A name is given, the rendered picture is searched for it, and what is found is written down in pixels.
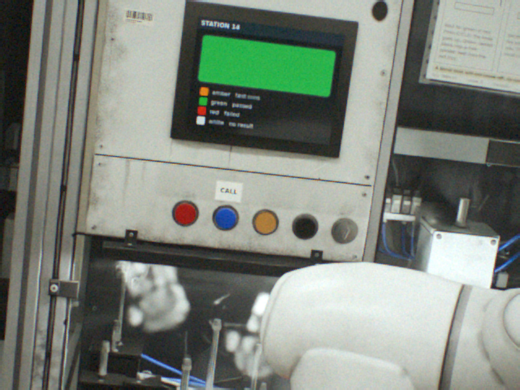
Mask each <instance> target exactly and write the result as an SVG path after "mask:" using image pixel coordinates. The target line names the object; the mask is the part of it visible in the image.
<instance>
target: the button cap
mask: <svg viewBox="0 0 520 390"><path fill-rule="evenodd" d="M215 221H216V223H217V224H218V225H219V226H220V227H221V228H230V227H231V226H232V225H233V224H234V223H236V214H234V212H233V211H232V210H230V209H227V208H225V209H222V210H219V211H218V212H217V214H216V216H215Z"/></svg>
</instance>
